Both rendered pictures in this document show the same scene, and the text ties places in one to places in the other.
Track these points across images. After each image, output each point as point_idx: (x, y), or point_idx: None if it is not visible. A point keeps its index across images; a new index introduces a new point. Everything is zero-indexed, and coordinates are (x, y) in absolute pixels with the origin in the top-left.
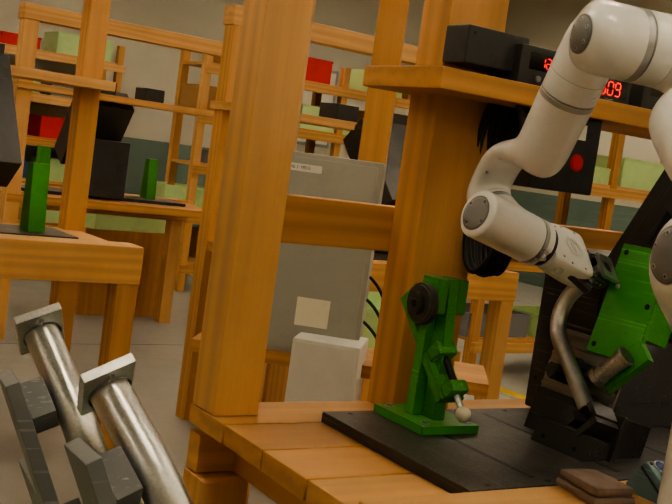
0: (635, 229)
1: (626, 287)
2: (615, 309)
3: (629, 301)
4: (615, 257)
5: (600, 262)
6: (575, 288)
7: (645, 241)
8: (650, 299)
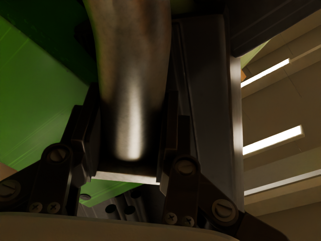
0: (206, 176)
1: (63, 128)
2: (5, 81)
3: (17, 120)
4: (202, 102)
5: (130, 181)
6: (106, 57)
7: (131, 215)
8: (3, 154)
